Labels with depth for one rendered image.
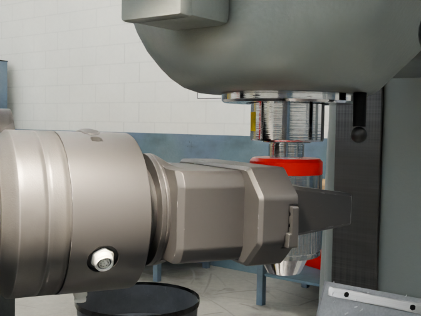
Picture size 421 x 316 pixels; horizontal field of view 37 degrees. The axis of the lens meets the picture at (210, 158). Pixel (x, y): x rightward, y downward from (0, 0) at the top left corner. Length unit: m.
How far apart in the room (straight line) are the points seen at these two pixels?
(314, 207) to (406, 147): 0.40
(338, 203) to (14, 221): 0.20
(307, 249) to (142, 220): 0.12
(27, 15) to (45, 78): 0.83
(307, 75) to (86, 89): 6.64
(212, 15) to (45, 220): 0.13
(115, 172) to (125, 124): 6.19
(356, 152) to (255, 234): 0.47
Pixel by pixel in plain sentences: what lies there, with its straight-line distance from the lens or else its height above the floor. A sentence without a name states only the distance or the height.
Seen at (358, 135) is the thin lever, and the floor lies 1.28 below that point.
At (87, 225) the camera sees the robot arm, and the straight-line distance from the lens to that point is 0.31.
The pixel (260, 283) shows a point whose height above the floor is 0.16.
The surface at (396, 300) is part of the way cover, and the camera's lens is 0.79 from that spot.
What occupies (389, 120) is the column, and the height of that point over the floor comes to 1.30.
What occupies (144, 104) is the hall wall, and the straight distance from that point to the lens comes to 6.32.
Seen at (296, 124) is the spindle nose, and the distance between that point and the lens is 0.39.
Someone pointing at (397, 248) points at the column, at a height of 1.15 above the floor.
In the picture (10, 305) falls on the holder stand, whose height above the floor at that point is 1.09.
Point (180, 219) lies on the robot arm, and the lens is 0.33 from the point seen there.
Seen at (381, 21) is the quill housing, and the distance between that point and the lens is 0.34.
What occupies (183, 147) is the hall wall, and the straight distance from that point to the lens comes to 5.96.
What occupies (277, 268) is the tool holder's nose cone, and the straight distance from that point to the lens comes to 0.41.
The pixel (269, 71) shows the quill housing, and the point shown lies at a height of 1.32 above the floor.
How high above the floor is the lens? 1.29
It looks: 3 degrees down
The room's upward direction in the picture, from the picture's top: 1 degrees clockwise
